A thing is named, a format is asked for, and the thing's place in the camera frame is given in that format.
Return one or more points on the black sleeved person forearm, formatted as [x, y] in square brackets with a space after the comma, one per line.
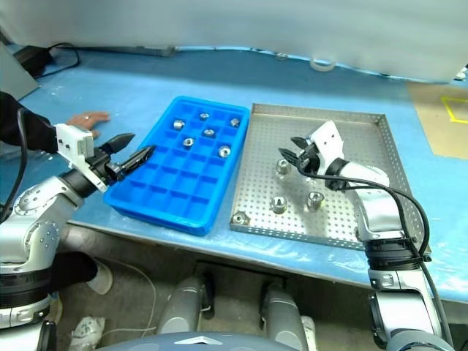
[22, 128]

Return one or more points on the perforated metal tray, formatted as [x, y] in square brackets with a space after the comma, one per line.
[263, 146]

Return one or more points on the metal nut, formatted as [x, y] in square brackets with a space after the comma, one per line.
[240, 218]

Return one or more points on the bare person hand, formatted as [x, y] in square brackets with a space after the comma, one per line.
[87, 120]

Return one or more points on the plain white shoe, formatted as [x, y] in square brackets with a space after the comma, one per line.
[102, 279]

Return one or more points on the grey metal box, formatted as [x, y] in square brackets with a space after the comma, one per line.
[12, 77]

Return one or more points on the black trousered person leg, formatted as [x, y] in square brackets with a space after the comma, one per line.
[73, 270]

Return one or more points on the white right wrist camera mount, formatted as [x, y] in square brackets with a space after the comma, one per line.
[329, 146]

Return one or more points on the blue compartment tray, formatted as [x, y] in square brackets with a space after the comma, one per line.
[172, 190]

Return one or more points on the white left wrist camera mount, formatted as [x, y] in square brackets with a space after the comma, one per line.
[69, 140]

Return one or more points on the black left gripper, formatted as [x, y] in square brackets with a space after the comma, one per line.
[104, 164]

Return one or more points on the grey right robot leg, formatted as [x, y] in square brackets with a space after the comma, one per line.
[281, 311]

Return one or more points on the grey robot torso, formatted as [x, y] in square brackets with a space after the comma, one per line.
[197, 343]

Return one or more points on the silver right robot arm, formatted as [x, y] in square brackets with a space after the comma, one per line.
[376, 212]

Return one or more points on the grey robot leg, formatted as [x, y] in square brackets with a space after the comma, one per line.
[186, 303]
[281, 311]

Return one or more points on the white patterned shoe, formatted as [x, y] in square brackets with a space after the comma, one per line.
[87, 329]

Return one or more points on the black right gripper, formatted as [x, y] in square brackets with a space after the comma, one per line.
[309, 157]

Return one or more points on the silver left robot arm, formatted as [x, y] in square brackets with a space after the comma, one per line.
[36, 204]

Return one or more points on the brown cardboard sheet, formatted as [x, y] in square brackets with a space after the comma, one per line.
[431, 124]

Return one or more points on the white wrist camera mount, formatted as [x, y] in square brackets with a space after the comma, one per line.
[329, 146]
[69, 140]

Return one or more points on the white tape roll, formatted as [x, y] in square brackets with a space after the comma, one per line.
[313, 65]

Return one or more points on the grey left robot leg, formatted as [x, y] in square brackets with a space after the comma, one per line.
[186, 303]

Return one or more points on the black power adapter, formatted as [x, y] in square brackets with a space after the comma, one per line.
[31, 58]

